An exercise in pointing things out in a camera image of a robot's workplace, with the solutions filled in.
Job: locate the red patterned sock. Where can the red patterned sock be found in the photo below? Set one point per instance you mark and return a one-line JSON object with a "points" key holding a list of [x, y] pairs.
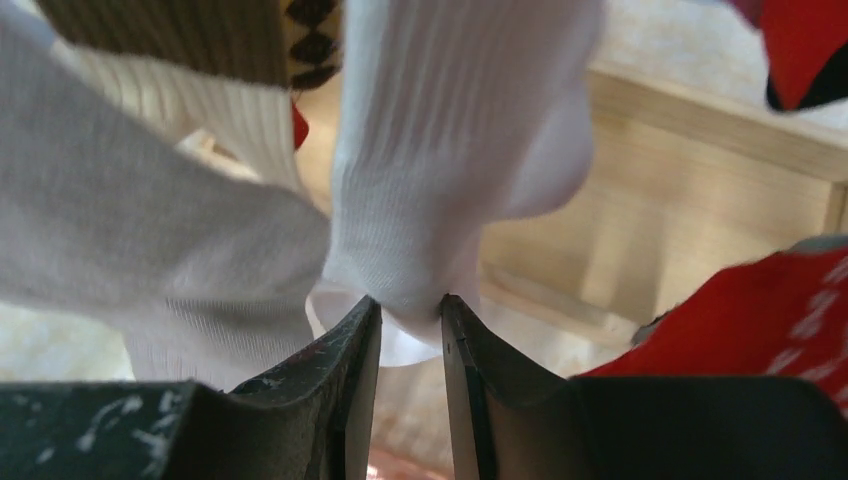
{"points": [[784, 315]]}

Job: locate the wooden hanger rack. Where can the wooden hanger rack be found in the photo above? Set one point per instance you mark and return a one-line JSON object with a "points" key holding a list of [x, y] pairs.
{"points": [[680, 184]]}

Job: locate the pink plastic laundry basket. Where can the pink plastic laundry basket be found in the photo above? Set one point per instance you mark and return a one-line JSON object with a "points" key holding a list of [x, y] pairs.
{"points": [[383, 465]]}

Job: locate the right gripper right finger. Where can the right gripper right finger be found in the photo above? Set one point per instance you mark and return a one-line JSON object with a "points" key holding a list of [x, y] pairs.
{"points": [[511, 418]]}

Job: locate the beige brown sock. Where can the beige brown sock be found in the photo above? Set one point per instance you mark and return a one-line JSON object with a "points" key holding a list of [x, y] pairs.
{"points": [[290, 44]]}

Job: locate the grey sock with striped cuff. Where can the grey sock with striped cuff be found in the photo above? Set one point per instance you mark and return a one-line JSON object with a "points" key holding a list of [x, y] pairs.
{"points": [[206, 276]]}

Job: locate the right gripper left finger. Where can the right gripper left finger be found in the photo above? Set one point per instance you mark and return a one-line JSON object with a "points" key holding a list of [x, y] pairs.
{"points": [[309, 417]]}

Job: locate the white sock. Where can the white sock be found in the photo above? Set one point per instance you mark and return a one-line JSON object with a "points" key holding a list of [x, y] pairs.
{"points": [[454, 115]]}

